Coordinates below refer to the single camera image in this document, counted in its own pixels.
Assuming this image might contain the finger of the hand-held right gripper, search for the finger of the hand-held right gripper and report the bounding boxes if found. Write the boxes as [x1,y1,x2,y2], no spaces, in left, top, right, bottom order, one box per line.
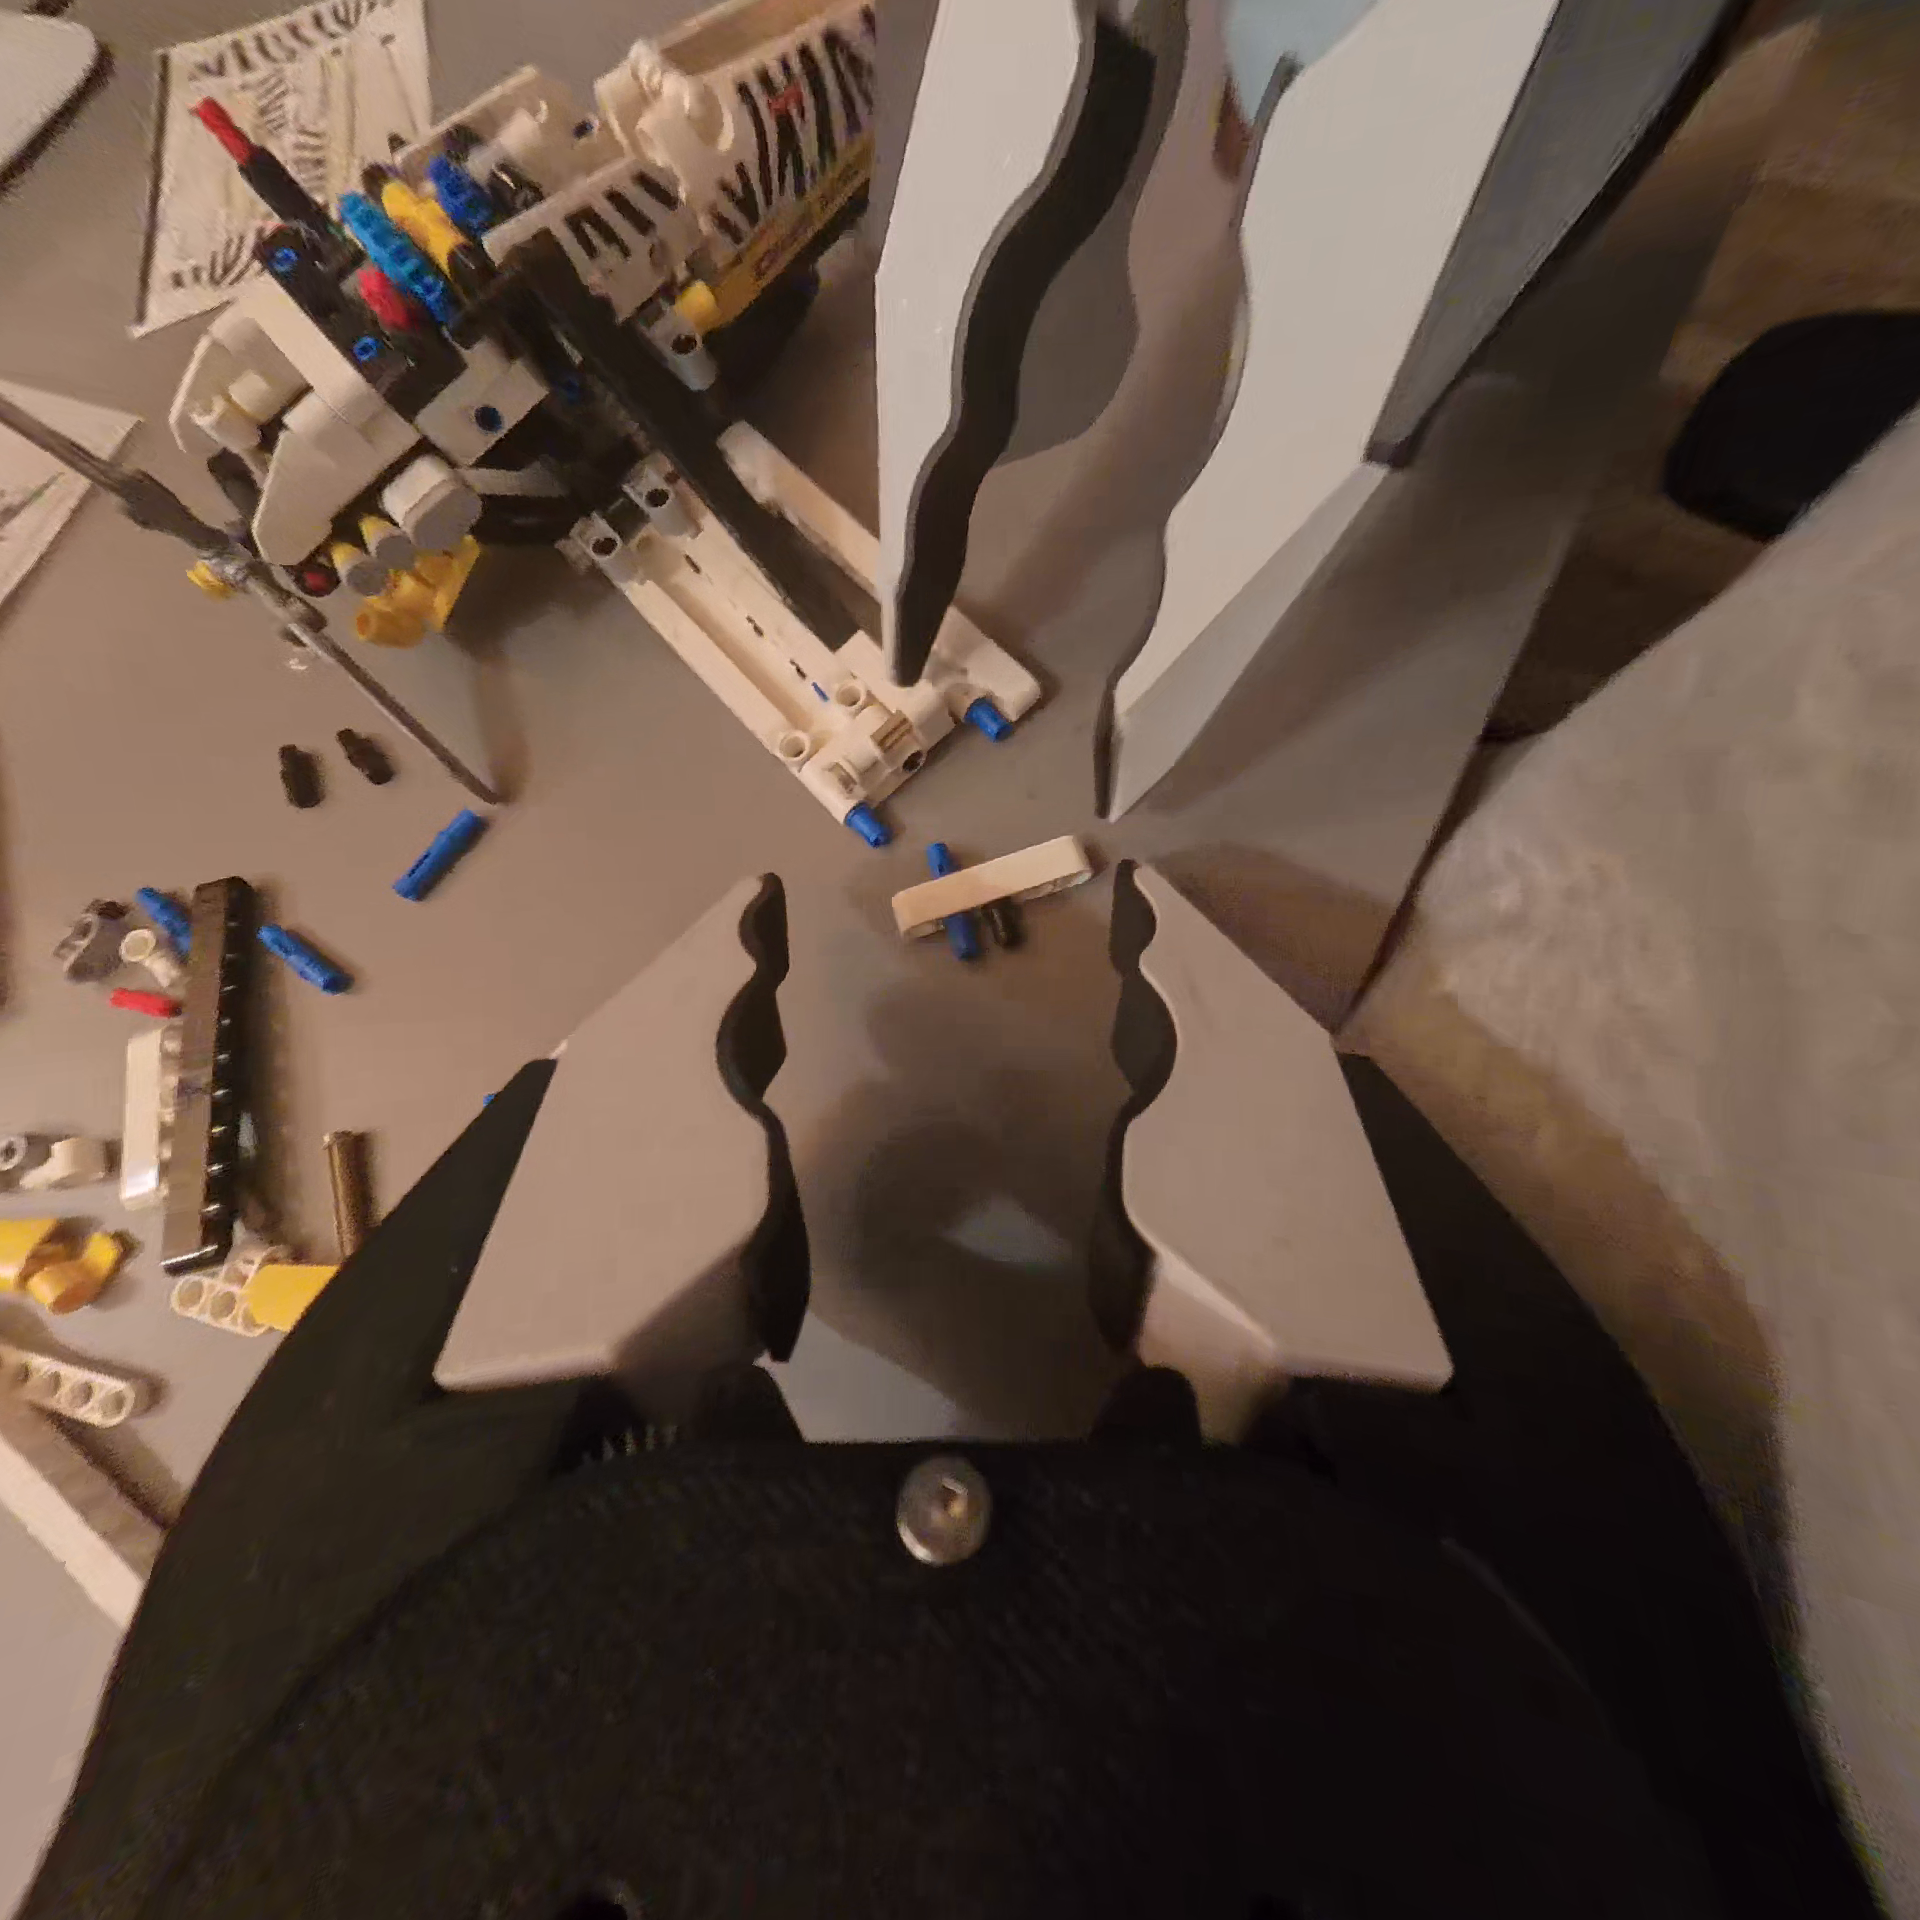
[873,0,1156,684]
[1099,0,1748,823]

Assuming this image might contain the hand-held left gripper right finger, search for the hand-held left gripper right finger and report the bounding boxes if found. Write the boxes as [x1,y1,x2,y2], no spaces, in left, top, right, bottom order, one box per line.
[1088,860,1454,1397]

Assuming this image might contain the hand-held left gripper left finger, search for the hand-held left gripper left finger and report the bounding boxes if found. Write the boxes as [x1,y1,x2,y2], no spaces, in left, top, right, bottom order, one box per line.
[432,874,812,1389]

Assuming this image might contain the short white lego beam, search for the short white lego beam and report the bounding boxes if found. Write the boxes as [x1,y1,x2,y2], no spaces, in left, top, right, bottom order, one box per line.
[889,835,1097,963]

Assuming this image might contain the zebra striped lego helicopter model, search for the zebra striped lego helicopter model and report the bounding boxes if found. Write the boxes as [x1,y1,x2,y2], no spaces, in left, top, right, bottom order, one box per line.
[0,0,1044,852]

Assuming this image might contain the white three-hole lego connector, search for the white three-hole lego connector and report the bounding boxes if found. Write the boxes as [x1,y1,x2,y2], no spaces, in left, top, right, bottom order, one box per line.
[168,1246,296,1335]

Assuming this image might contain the long black lego beam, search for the long black lego beam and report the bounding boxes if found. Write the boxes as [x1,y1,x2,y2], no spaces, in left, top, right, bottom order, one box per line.
[163,878,257,1272]

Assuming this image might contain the small yellow lego piece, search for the small yellow lego piece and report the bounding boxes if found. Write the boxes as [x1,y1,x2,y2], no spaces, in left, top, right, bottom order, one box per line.
[30,1229,138,1317]

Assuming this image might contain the thin white lego beam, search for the thin white lego beam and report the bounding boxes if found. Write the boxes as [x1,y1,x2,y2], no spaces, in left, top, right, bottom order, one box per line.
[0,1341,160,1426]

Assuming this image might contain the zebra print sticker sheet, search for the zebra print sticker sheet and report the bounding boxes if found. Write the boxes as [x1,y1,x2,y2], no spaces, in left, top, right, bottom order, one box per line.
[134,0,438,335]

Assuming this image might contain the instruction booklet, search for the instruction booklet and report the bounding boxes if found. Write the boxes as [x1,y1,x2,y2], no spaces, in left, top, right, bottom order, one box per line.
[0,382,145,607]

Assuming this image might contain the pale flat object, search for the pale flat object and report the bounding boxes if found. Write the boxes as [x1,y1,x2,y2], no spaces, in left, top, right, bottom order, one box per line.
[0,7,105,189]

